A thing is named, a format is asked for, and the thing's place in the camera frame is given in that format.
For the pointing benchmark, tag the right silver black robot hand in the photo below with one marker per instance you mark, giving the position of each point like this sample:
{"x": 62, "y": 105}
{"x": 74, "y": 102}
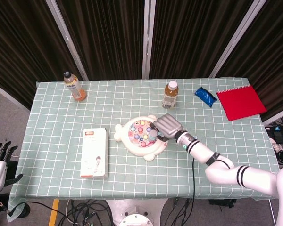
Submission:
{"x": 168, "y": 126}

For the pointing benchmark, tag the light blue toy hammer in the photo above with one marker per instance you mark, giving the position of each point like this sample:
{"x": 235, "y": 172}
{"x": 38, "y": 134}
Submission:
{"x": 152, "y": 135}

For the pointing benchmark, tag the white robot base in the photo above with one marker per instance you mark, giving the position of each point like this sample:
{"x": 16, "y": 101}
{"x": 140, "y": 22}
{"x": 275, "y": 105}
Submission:
{"x": 136, "y": 212}

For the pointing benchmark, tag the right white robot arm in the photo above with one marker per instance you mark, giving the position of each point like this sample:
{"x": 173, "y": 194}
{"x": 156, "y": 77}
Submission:
{"x": 226, "y": 174}

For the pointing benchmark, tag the white fishing toy game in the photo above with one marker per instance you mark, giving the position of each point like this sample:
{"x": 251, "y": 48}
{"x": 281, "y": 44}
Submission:
{"x": 136, "y": 143}

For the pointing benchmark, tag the tea bottle white cap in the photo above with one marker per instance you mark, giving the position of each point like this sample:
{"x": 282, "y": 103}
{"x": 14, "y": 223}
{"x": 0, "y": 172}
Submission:
{"x": 170, "y": 96}

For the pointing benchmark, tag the blue snack packet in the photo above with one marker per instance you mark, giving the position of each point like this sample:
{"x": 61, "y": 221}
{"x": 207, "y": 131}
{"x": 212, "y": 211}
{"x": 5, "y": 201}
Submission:
{"x": 205, "y": 96}

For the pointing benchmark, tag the red spiral notebook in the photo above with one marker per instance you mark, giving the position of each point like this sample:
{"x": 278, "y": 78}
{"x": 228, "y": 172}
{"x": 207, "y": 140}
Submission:
{"x": 241, "y": 102}

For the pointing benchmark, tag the white orange product box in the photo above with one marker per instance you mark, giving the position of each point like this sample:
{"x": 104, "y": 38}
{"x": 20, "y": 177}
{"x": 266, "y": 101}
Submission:
{"x": 94, "y": 153}

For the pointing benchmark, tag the green checked tablecloth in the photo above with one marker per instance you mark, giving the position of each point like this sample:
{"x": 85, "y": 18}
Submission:
{"x": 61, "y": 117}

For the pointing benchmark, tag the dark brown curtain panel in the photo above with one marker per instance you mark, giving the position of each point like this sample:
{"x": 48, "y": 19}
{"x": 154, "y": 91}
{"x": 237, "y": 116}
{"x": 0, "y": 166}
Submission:
{"x": 21, "y": 47}
{"x": 273, "y": 47}
{"x": 106, "y": 40}
{"x": 191, "y": 35}

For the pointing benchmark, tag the black box under table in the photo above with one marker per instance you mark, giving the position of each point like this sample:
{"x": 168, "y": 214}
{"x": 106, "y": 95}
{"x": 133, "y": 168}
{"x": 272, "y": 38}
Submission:
{"x": 222, "y": 203}

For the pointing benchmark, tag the orange drink bottle black cap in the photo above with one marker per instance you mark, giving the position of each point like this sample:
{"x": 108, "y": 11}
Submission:
{"x": 75, "y": 90}

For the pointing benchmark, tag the black power strip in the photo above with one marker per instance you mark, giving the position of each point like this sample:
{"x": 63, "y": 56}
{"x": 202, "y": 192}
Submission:
{"x": 278, "y": 133}

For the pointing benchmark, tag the grey partition frame rail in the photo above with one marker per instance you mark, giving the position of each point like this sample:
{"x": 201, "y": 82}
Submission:
{"x": 279, "y": 117}
{"x": 9, "y": 95}

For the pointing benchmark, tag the grey partition frame post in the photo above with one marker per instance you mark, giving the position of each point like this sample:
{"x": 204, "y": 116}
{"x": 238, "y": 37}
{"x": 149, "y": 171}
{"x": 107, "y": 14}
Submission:
{"x": 68, "y": 40}
{"x": 237, "y": 40}
{"x": 148, "y": 40}

